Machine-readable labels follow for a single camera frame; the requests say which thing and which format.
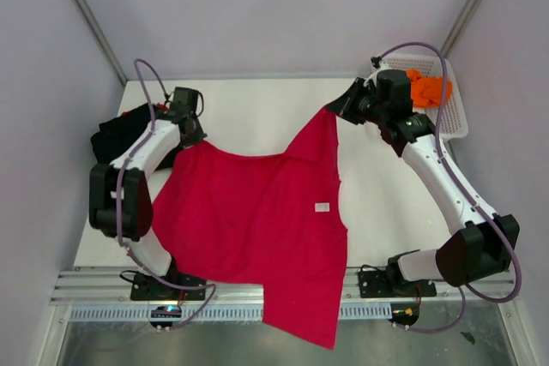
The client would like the magenta t shirt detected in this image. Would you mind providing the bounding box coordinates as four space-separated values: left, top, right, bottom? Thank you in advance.
152 109 347 349

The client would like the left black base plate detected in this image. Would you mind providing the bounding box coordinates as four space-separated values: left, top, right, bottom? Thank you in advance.
130 273 206 302

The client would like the black controller board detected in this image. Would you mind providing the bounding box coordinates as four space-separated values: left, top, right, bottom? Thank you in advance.
148 304 182 329
389 303 419 327

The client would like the white perforated plastic basket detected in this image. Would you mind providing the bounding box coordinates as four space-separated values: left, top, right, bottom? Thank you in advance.
379 52 468 141

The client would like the aluminium front rail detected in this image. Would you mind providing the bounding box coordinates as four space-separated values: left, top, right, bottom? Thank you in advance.
50 267 515 305

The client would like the right black controller board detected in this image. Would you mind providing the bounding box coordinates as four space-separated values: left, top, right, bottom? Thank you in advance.
389 303 419 327

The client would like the left black controller board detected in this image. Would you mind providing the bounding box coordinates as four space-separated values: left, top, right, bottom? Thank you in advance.
148 304 182 329

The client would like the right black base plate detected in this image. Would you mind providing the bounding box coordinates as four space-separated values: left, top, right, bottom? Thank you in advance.
357 265 437 298

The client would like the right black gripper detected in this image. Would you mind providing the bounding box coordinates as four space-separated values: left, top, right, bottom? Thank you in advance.
326 77 389 126

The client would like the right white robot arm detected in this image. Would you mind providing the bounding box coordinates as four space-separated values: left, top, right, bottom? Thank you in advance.
326 69 522 299

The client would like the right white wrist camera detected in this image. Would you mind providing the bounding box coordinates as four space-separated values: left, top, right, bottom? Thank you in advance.
364 60 388 90

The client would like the red folded t shirt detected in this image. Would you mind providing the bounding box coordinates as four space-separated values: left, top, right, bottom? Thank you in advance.
120 104 169 117

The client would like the black folded t shirt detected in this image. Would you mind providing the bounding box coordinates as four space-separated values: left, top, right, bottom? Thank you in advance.
90 104 150 165

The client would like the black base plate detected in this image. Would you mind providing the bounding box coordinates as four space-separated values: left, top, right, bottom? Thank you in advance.
357 265 437 298
130 273 206 302

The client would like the orange t shirt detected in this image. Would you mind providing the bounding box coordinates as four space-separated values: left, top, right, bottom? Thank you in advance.
406 69 443 109

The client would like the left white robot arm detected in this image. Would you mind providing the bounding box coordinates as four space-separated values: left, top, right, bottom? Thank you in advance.
88 87 209 299

